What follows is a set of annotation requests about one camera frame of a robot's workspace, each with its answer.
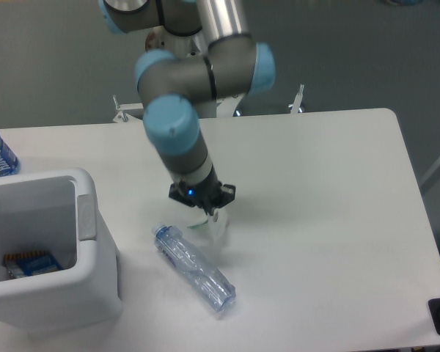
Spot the crushed clear plastic bottle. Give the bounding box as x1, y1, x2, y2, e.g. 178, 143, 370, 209
152, 224, 236, 313

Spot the white trash can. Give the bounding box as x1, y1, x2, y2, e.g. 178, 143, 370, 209
0, 168, 122, 332

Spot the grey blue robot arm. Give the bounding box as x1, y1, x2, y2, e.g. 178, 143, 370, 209
99, 1, 276, 215

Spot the white pedestal base frame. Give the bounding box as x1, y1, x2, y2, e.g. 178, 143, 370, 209
113, 84, 305, 123

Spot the blue snack packet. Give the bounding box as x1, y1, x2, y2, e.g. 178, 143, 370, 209
3, 251, 62, 279

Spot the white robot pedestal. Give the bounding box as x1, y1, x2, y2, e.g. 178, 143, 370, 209
144, 26, 208, 59

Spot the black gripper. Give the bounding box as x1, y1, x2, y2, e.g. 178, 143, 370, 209
169, 167, 236, 216

